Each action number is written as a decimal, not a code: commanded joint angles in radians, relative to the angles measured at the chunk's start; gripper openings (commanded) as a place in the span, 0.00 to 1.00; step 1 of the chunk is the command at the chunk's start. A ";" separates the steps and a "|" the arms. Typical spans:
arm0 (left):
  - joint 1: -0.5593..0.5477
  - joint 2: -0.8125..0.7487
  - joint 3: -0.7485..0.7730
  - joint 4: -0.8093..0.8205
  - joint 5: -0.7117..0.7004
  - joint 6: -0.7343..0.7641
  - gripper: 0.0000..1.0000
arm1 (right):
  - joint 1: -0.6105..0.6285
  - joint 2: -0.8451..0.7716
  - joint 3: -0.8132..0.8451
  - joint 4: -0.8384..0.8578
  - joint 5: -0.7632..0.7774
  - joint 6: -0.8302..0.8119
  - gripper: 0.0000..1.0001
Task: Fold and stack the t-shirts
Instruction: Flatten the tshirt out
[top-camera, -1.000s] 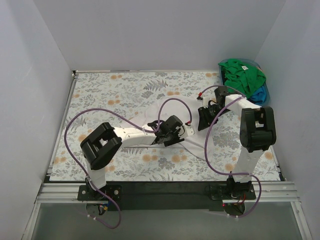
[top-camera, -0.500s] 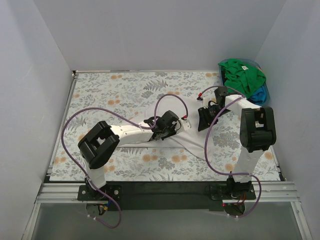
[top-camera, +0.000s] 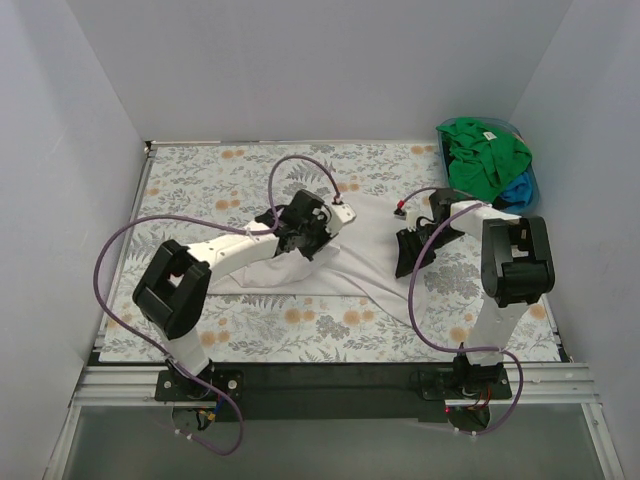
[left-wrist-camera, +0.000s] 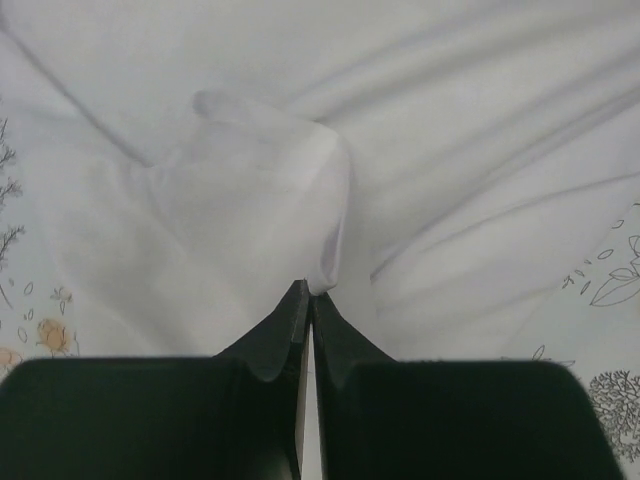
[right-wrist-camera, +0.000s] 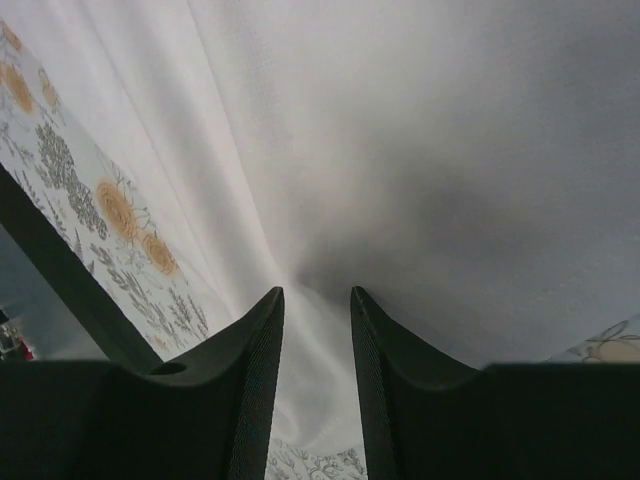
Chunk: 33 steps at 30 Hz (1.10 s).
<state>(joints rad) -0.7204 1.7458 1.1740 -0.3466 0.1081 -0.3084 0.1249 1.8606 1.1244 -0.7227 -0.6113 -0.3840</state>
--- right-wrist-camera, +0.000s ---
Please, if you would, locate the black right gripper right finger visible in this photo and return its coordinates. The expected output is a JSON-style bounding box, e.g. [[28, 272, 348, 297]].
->
[[350, 287, 639, 479]]

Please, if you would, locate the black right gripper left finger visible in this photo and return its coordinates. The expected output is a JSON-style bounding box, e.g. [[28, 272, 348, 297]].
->
[[1, 287, 285, 479]]

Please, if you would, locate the white t-shirt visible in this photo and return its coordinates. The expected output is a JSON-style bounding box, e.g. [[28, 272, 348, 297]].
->
[[1, 1, 639, 454]]

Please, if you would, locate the floral patterned tablecloth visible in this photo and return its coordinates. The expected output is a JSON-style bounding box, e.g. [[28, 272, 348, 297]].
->
[[1, 26, 639, 479]]

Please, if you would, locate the black table edge rail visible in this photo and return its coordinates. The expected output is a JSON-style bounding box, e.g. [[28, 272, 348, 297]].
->
[[1, 170, 163, 374]]

